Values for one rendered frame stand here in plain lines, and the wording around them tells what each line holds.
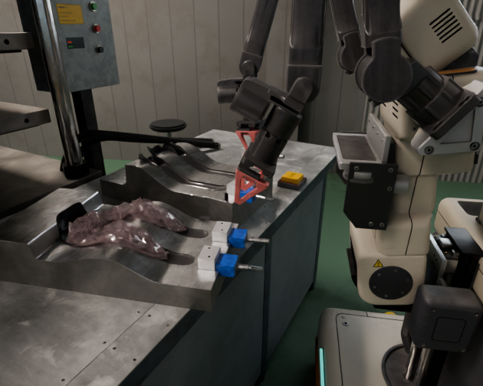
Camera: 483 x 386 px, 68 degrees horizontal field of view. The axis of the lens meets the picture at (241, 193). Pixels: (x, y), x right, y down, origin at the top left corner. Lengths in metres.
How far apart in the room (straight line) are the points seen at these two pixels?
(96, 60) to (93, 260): 1.09
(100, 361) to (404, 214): 0.71
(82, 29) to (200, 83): 2.03
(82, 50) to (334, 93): 2.35
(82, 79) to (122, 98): 2.24
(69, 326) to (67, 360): 0.08
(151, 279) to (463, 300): 0.69
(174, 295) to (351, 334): 0.88
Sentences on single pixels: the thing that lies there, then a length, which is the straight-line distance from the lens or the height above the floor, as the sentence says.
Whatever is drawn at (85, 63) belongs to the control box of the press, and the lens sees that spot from 1.67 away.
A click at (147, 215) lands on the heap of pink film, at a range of 0.88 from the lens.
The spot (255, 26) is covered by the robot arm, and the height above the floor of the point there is 1.31.
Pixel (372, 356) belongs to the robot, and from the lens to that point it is 1.43.
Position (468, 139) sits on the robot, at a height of 1.14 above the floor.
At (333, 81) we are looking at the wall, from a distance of 3.44.
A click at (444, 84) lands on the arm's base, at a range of 0.69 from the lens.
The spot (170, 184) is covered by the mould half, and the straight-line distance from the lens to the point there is 1.07.
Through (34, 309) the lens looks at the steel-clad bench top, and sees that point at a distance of 0.86.
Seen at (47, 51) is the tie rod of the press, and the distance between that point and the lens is 1.44.
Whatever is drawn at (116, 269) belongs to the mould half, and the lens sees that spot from 0.77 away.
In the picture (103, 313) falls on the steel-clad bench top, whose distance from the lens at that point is 0.79.
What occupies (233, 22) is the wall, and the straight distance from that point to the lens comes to 3.46.
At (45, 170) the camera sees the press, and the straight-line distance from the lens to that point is 1.64.
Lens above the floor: 1.31
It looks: 25 degrees down
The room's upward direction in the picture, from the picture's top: straight up
